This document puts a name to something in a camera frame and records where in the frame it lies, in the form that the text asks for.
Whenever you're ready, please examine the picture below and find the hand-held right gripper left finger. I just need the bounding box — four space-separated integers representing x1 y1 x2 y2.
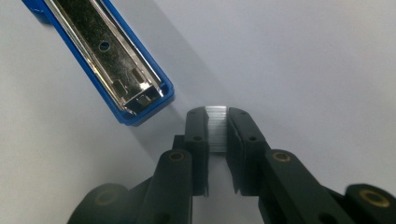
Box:
135 105 210 224

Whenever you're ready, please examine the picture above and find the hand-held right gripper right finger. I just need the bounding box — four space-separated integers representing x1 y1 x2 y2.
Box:
225 106 357 224

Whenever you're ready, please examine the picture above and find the silver staple strip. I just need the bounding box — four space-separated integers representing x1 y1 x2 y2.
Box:
204 105 230 154

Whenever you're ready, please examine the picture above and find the blue stapler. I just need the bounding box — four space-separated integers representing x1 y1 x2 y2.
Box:
21 0 176 128

